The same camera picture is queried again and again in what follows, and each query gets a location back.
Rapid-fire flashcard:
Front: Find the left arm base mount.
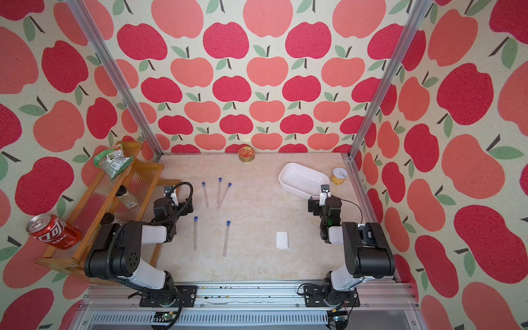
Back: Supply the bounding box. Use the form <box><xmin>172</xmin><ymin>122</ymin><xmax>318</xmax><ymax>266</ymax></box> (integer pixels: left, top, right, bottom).
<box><xmin>139</xmin><ymin>285</ymin><xmax>198</xmax><ymax>308</ymax></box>

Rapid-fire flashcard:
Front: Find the red gold round tin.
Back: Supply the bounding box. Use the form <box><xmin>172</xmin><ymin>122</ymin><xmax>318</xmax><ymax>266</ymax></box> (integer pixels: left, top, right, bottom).
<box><xmin>237</xmin><ymin>146</ymin><xmax>255</xmax><ymax>163</ymax></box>

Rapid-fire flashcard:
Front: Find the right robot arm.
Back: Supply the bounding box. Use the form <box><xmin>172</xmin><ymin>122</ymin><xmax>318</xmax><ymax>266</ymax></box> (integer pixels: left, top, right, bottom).
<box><xmin>308</xmin><ymin>196</ymin><xmax>395</xmax><ymax>293</ymax></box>

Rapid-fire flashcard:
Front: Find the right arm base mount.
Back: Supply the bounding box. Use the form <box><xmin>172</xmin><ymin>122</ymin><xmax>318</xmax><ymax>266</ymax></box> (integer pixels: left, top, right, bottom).
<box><xmin>296</xmin><ymin>283</ymin><xmax>360</xmax><ymax>309</ymax></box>

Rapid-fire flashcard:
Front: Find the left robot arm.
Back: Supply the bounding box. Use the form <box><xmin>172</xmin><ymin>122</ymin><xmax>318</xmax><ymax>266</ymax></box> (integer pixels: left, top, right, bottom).
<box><xmin>84</xmin><ymin>197</ymin><xmax>193</xmax><ymax>294</ymax></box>

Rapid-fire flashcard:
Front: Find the test tube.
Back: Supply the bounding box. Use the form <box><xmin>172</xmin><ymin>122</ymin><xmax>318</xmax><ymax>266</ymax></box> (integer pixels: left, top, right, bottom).
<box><xmin>202</xmin><ymin>181</ymin><xmax>210</xmax><ymax>208</ymax></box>
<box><xmin>217</xmin><ymin>183</ymin><xmax>232</xmax><ymax>209</ymax></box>
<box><xmin>222</xmin><ymin>221</ymin><xmax>231</xmax><ymax>257</ymax></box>
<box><xmin>217</xmin><ymin>177</ymin><xmax>223</xmax><ymax>206</ymax></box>
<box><xmin>193</xmin><ymin>216</ymin><xmax>198</xmax><ymax>251</ymax></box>

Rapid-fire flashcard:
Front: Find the glass spice jar upper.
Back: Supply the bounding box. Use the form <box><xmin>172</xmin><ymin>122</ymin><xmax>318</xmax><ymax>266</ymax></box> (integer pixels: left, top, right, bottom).
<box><xmin>115</xmin><ymin>185</ymin><xmax>139</xmax><ymax>210</ymax></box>

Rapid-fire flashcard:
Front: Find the green snack bag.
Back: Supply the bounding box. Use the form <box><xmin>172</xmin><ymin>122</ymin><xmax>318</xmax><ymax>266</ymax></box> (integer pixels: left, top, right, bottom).
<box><xmin>93</xmin><ymin>143</ymin><xmax>134</xmax><ymax>180</ymax></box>

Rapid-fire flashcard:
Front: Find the glass spice jar lower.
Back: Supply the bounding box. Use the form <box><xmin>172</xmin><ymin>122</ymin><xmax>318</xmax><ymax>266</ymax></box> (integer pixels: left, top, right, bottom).
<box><xmin>100</xmin><ymin>213</ymin><xmax>115</xmax><ymax>226</ymax></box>

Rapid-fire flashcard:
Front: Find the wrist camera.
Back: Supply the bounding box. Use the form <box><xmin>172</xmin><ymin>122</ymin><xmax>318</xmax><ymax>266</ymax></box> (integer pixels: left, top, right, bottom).
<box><xmin>164</xmin><ymin>186</ymin><xmax>179</xmax><ymax>207</ymax></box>
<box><xmin>319</xmin><ymin>184</ymin><xmax>331</xmax><ymax>207</ymax></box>

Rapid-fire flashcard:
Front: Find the yellow white can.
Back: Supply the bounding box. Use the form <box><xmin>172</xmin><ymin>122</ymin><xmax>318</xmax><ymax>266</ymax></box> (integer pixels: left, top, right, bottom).
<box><xmin>331</xmin><ymin>167</ymin><xmax>348</xmax><ymax>186</ymax></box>

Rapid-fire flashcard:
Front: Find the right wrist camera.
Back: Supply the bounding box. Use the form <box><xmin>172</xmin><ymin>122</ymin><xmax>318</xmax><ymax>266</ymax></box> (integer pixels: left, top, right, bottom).
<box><xmin>319</xmin><ymin>184</ymin><xmax>331</xmax><ymax>207</ymax></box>

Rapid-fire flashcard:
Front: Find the wooden shelf rack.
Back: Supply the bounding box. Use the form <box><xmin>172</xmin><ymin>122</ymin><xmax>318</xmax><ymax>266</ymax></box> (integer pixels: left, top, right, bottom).
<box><xmin>37</xmin><ymin>159</ymin><xmax>180</xmax><ymax>275</ymax></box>

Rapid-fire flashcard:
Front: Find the white wipe cloth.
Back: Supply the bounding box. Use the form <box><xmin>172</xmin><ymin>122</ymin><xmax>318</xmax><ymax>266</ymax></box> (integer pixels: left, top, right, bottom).
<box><xmin>276</xmin><ymin>232</ymin><xmax>289</xmax><ymax>250</ymax></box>

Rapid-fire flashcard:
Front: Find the white rectangular tray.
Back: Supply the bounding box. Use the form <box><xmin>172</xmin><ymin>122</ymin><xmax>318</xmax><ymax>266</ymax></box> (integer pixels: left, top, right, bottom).
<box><xmin>279</xmin><ymin>162</ymin><xmax>329</xmax><ymax>199</ymax></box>

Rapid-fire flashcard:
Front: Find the red cola can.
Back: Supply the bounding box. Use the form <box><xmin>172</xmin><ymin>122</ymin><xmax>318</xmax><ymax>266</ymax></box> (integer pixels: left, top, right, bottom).
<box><xmin>26</xmin><ymin>214</ymin><xmax>82</xmax><ymax>250</ymax></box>

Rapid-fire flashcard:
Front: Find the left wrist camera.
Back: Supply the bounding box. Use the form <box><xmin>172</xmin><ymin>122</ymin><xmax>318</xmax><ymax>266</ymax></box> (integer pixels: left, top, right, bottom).
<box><xmin>164</xmin><ymin>186</ymin><xmax>179</xmax><ymax>207</ymax></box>

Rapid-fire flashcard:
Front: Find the right aluminium frame post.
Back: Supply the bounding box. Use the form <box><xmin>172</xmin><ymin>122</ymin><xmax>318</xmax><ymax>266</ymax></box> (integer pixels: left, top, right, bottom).
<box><xmin>347</xmin><ymin>0</ymin><xmax>433</xmax><ymax>161</ymax></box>

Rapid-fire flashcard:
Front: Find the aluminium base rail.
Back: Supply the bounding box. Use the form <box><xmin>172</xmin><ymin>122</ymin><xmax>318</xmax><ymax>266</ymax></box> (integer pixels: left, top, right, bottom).
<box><xmin>64</xmin><ymin>279</ymin><xmax>427</xmax><ymax>329</ymax></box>

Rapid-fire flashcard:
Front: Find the left aluminium frame post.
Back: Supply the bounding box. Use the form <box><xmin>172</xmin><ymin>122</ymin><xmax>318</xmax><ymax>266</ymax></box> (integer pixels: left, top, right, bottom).
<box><xmin>66</xmin><ymin>0</ymin><xmax>164</xmax><ymax>162</ymax></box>

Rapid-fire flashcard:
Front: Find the aluminium frame post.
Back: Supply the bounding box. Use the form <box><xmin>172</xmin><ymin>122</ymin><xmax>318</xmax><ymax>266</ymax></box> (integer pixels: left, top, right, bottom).
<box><xmin>66</xmin><ymin>0</ymin><xmax>164</xmax><ymax>162</ymax></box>
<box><xmin>347</xmin><ymin>0</ymin><xmax>433</xmax><ymax>161</ymax></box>

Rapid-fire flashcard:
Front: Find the glass spice jar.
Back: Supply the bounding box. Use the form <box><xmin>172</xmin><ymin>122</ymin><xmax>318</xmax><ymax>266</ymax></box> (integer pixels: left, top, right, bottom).
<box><xmin>100</xmin><ymin>213</ymin><xmax>115</xmax><ymax>226</ymax></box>
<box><xmin>115</xmin><ymin>185</ymin><xmax>139</xmax><ymax>210</ymax></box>

